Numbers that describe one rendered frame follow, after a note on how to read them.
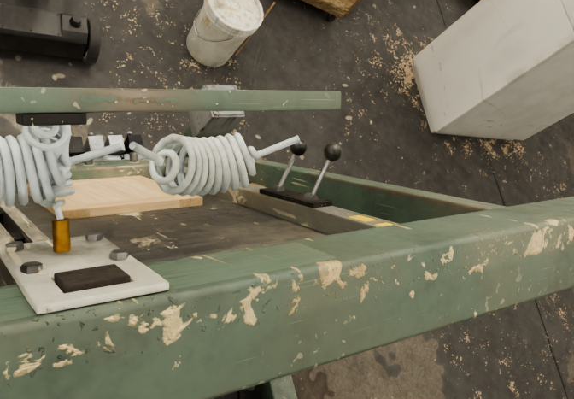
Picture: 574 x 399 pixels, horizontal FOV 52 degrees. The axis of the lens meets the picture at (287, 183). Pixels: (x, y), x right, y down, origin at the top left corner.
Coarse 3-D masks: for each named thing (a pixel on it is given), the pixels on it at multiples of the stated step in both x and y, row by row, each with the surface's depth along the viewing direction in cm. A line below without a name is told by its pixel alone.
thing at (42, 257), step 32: (32, 128) 50; (64, 128) 51; (64, 192) 55; (0, 224) 82; (32, 224) 82; (64, 224) 55; (0, 256) 55; (32, 256) 54; (64, 256) 54; (96, 256) 54; (128, 256) 54; (32, 288) 45; (96, 288) 45; (128, 288) 45; (160, 288) 46
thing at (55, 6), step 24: (0, 0) 248; (24, 0) 253; (48, 0) 259; (72, 0) 265; (0, 24) 241; (24, 24) 247; (48, 24) 252; (72, 24) 254; (0, 48) 251; (24, 48) 253; (48, 48) 256; (72, 48) 260
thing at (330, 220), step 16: (176, 176) 166; (240, 192) 135; (256, 192) 129; (256, 208) 130; (272, 208) 124; (288, 208) 119; (304, 208) 114; (320, 208) 112; (336, 208) 112; (304, 224) 114; (320, 224) 110; (336, 224) 106; (352, 224) 102; (368, 224) 99
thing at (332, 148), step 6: (330, 144) 117; (336, 144) 117; (324, 150) 117; (330, 150) 116; (336, 150) 116; (330, 156) 116; (336, 156) 116; (330, 162) 117; (324, 168) 117; (324, 174) 117; (318, 180) 116; (318, 186) 116; (312, 192) 116; (306, 198) 116; (312, 198) 115; (318, 198) 116
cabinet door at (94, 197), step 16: (128, 176) 166; (80, 192) 141; (96, 192) 141; (112, 192) 141; (128, 192) 141; (144, 192) 141; (160, 192) 140; (48, 208) 127; (64, 208) 120; (80, 208) 120; (96, 208) 121; (112, 208) 123; (128, 208) 125; (144, 208) 127; (160, 208) 129
